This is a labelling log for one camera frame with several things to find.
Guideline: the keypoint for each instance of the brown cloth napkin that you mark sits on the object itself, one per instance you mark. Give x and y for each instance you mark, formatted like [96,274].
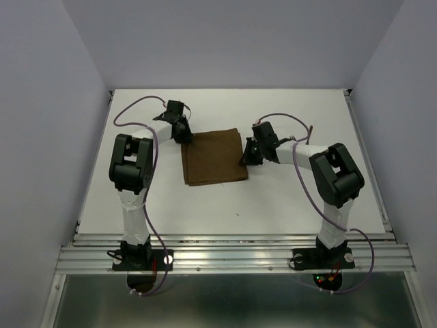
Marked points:
[213,158]

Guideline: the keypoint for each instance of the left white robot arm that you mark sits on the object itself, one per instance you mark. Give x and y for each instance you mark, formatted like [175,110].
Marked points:
[133,164]

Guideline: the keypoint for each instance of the brown wooden spoon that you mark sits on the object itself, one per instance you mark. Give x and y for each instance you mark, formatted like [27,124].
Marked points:
[309,134]

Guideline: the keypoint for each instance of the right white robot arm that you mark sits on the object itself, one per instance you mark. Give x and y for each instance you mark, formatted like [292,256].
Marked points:
[336,175]

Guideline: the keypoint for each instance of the aluminium front rail frame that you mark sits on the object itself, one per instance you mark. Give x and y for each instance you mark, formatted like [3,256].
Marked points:
[225,253]

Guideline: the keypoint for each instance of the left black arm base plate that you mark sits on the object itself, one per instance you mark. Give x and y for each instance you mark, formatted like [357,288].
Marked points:
[159,261]

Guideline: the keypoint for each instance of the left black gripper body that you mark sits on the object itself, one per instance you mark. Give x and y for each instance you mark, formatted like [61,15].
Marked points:
[185,134]

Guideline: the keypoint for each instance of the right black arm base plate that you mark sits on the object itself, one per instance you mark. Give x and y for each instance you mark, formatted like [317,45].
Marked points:
[315,259]

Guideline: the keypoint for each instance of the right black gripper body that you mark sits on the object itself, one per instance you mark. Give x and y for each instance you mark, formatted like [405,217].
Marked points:
[254,155]

